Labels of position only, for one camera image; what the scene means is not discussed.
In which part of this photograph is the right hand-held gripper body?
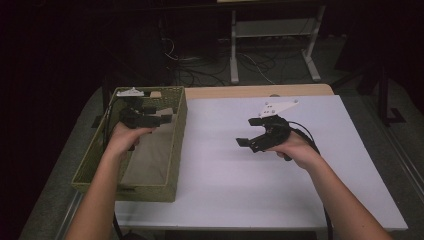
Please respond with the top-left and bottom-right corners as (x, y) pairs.
(251, 99), (299, 154)

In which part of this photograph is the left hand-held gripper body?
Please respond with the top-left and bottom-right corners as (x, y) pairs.
(116, 87), (158, 129)

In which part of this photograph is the green woven basket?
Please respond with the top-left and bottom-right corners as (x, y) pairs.
(70, 85), (188, 203)

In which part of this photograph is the person's left hand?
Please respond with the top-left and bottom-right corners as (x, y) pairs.
(105, 120), (158, 162)

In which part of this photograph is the person's right hand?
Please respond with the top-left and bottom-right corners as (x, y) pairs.
(265, 130), (323, 172)

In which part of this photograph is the dark metal stand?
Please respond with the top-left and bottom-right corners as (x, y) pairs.
(333, 63), (407, 127)

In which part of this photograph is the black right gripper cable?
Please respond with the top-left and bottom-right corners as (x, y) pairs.
(288, 120), (334, 240)

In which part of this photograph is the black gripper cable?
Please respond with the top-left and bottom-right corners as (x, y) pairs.
(288, 120), (334, 240)
(102, 96), (124, 240)

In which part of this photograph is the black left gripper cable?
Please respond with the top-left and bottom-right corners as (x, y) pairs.
(102, 96), (124, 240)

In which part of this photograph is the tangle of black floor cables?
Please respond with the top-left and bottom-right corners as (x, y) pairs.
(161, 36), (234, 88)

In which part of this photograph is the white floor cable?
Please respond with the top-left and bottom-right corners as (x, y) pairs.
(239, 52), (277, 85)

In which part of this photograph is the white metal desk frame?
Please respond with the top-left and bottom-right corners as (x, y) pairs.
(229, 4), (327, 85)

